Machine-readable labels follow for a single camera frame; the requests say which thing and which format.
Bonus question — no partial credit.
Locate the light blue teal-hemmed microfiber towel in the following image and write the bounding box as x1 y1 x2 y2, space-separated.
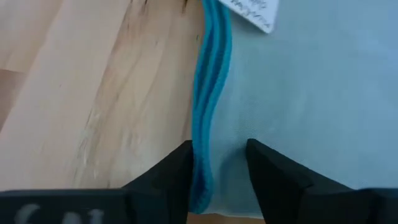
189 0 398 218

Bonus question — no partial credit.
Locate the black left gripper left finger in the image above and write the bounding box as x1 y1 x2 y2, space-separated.
0 139 195 224

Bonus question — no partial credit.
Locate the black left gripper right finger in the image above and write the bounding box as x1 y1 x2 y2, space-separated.
245 138 398 224

